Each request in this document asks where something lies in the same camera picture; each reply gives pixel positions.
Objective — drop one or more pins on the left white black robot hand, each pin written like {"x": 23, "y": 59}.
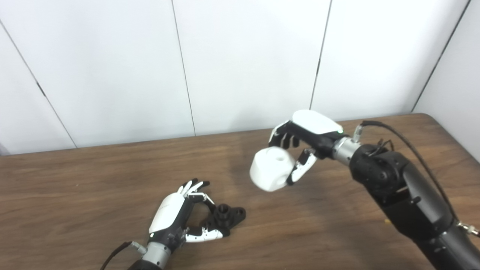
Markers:
{"x": 168, "y": 215}

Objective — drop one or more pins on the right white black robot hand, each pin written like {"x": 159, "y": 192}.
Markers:
{"x": 317, "y": 129}

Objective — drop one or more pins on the black flanged holder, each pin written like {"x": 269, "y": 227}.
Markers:
{"x": 227, "y": 217}

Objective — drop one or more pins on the round white piece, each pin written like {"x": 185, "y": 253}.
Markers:
{"x": 270, "y": 170}

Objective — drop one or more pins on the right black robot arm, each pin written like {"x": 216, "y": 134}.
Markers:
{"x": 408, "y": 187}

